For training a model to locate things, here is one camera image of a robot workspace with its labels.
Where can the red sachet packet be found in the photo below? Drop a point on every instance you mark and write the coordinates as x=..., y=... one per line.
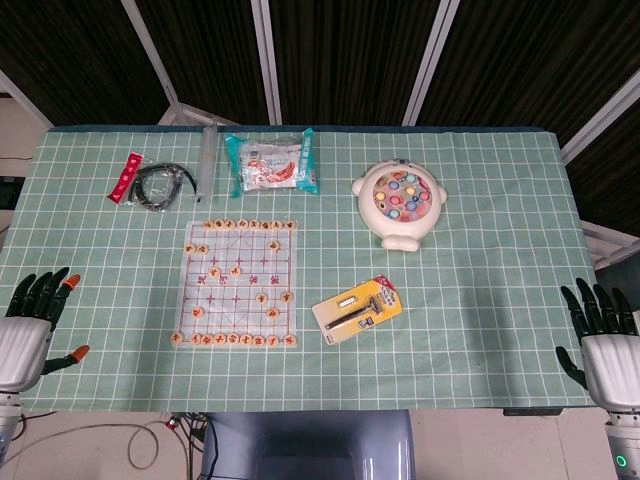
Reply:
x=125, y=177

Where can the white partition foot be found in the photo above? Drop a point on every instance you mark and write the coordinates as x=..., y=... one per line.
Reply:
x=607, y=245
x=195, y=115

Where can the clear plastic chess board sheet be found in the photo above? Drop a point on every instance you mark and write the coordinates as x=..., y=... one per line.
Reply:
x=240, y=285

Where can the green checked tablecloth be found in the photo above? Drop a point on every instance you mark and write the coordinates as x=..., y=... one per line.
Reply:
x=450, y=325

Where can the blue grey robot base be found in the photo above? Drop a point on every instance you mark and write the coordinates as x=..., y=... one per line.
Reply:
x=305, y=445

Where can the large clear plastic syringe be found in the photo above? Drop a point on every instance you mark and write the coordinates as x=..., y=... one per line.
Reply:
x=206, y=160

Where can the white partition frame post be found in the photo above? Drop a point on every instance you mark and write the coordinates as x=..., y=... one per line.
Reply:
x=22, y=100
x=150, y=50
x=430, y=60
x=600, y=120
x=267, y=60

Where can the white fishing game toy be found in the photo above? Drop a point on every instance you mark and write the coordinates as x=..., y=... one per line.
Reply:
x=400, y=200

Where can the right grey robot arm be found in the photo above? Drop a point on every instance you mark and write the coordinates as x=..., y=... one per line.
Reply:
x=622, y=445

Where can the teal snack bag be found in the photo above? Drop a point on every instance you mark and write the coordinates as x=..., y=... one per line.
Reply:
x=272, y=162

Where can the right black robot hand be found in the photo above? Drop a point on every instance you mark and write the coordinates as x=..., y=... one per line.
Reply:
x=612, y=365

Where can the yellow carded razor pack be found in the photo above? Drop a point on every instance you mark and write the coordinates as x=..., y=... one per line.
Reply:
x=357, y=310

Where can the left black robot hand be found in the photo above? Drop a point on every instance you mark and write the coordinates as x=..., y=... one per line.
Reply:
x=20, y=345

